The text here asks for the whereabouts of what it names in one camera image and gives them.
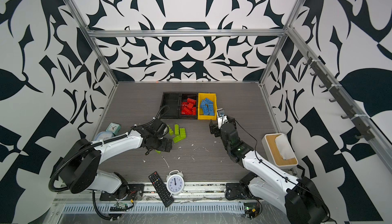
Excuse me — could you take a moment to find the red lego brick cluster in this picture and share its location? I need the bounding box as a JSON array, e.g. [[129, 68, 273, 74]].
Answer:
[[186, 98, 197, 110]]

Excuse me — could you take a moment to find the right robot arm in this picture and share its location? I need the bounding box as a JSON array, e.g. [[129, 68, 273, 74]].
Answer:
[[209, 116, 330, 224]]

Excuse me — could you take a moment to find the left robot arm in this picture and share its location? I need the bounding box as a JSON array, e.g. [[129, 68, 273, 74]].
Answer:
[[48, 118, 173, 199]]

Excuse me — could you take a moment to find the green lego brick flat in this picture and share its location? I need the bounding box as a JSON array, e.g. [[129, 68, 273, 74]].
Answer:
[[173, 135, 183, 143]]

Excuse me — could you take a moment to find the small green square clock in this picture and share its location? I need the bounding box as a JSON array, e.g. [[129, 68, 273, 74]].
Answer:
[[106, 123, 121, 136]]

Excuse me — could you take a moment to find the yellow bin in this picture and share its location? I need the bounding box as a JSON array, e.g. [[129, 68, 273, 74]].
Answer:
[[198, 93, 217, 120]]

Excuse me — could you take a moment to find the black left bin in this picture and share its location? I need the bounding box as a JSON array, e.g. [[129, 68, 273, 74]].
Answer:
[[160, 92, 180, 119]]

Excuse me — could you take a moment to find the black bin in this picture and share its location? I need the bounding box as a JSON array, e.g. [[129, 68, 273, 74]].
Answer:
[[160, 92, 180, 119], [179, 93, 198, 119]]

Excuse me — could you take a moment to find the black middle bin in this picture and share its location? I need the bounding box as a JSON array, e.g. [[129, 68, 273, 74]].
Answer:
[[179, 93, 198, 119]]

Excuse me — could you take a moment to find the blue square clock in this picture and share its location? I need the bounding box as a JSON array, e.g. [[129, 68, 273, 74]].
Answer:
[[94, 131, 114, 141]]

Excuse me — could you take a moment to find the white twin-bell alarm clock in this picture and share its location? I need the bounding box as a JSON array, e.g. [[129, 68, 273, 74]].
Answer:
[[166, 170, 185, 195]]

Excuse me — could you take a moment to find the white wooden-top tray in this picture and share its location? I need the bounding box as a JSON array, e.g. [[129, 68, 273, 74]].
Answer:
[[262, 133, 298, 169]]

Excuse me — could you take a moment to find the black remote control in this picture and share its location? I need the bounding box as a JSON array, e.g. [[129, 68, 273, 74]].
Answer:
[[149, 172, 174, 208]]

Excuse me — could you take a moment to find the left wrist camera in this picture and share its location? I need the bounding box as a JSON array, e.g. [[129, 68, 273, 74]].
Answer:
[[152, 119, 169, 137]]

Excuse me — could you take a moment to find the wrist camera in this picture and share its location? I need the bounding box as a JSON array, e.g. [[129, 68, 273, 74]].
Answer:
[[216, 108, 228, 129], [152, 119, 169, 137]]

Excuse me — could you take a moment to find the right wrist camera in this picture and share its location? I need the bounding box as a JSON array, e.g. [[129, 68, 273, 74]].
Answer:
[[216, 108, 228, 129]]

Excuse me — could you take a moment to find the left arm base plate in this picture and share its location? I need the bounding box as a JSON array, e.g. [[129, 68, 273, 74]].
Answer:
[[100, 184, 145, 201]]

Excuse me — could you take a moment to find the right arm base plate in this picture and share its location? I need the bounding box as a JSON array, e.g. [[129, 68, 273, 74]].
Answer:
[[225, 183, 254, 201]]

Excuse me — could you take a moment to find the white cable duct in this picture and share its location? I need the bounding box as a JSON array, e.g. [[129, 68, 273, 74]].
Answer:
[[62, 202, 247, 214]]

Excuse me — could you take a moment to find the wall hook rail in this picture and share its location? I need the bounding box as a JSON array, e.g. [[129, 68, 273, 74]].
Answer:
[[304, 57, 375, 141]]

